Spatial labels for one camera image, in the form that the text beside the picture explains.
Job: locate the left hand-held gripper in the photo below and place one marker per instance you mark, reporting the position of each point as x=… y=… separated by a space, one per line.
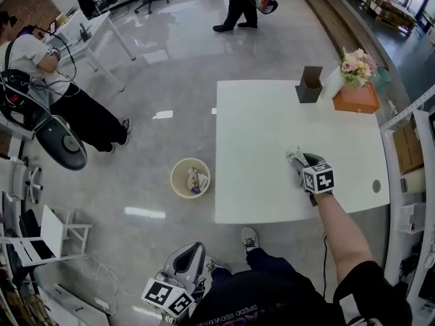
x=163 y=294

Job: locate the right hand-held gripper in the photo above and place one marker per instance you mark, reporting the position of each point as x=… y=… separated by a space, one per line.
x=317 y=178

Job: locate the purple packet trash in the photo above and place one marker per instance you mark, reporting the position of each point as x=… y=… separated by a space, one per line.
x=193 y=189

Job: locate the beige waste bin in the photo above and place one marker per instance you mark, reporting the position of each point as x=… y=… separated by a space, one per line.
x=176 y=178

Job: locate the white paper bag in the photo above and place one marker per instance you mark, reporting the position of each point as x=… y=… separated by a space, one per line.
x=200 y=178

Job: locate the person's right forearm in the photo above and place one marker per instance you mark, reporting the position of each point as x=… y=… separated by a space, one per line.
x=340 y=233

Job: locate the person's left white shoe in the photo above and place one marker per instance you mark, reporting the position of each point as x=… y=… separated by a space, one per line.
x=212 y=265

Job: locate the person's white shoe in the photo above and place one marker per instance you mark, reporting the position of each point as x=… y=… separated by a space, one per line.
x=249 y=239
x=212 y=265

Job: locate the person's right white shoe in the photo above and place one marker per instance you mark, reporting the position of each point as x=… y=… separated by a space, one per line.
x=249 y=239

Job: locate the brown pen holder box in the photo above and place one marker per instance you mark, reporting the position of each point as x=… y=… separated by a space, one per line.
x=309 y=87

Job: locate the orange box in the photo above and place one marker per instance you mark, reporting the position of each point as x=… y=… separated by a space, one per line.
x=357 y=100

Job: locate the person's dark trousers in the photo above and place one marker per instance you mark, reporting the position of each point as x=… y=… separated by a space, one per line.
x=268 y=260

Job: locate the white metal shelf unit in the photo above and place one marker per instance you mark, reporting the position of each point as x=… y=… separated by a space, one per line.
x=391 y=168

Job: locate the person's black shirt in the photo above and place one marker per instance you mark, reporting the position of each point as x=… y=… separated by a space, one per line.
x=272 y=301

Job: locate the cardboard box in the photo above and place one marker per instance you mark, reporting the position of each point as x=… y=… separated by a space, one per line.
x=406 y=148

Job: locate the white vase with pink flowers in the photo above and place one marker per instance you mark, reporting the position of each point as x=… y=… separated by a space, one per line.
x=357 y=66

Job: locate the white floor panel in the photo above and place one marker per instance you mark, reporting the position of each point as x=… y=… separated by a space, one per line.
x=78 y=311

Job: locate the white mesh basket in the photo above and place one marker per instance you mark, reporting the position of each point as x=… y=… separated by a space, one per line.
x=411 y=217

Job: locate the white folding chair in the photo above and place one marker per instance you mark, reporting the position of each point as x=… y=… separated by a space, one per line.
x=51 y=229

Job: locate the wooden steps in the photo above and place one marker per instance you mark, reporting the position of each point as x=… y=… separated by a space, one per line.
x=340 y=22

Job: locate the dark green round seat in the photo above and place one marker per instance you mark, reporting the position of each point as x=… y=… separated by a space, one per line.
x=64 y=144

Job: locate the stack of cardboard boxes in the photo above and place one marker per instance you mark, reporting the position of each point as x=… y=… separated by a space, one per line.
x=384 y=9

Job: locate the white office chair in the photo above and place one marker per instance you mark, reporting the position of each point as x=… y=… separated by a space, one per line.
x=17 y=178

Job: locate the small white desk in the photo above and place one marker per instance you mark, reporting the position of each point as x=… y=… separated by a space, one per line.
x=98 y=32

